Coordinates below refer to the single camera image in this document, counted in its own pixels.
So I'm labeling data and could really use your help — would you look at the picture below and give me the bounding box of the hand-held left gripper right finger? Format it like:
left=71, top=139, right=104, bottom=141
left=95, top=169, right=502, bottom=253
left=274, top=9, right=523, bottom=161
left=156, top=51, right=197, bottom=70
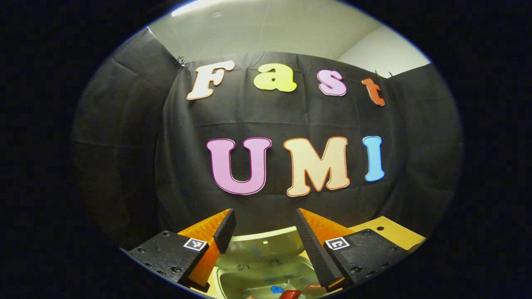
left=296, top=208, right=416, bottom=293

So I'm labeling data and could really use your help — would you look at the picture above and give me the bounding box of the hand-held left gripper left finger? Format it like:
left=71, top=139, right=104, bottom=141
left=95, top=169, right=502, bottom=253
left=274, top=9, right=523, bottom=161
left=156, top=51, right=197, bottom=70
left=127, top=208, right=236, bottom=293

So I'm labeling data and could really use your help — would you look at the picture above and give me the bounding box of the ceiling light panel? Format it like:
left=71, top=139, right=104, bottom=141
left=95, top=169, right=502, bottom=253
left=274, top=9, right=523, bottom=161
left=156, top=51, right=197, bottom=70
left=171, top=0, right=233, bottom=17

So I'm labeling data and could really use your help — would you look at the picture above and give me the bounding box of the black backdrop cloth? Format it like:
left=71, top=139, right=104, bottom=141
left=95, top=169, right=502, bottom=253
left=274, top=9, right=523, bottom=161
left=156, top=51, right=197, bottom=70
left=71, top=27, right=464, bottom=250

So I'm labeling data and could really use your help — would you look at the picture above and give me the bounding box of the green garbage bin lid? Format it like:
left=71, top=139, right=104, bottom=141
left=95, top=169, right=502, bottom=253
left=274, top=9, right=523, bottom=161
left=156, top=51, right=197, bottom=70
left=227, top=226, right=307, bottom=268

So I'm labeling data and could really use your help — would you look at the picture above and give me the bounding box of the green desktop garbage bin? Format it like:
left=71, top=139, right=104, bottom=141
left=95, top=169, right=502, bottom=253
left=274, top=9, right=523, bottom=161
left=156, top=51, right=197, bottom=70
left=214, top=226, right=333, bottom=299

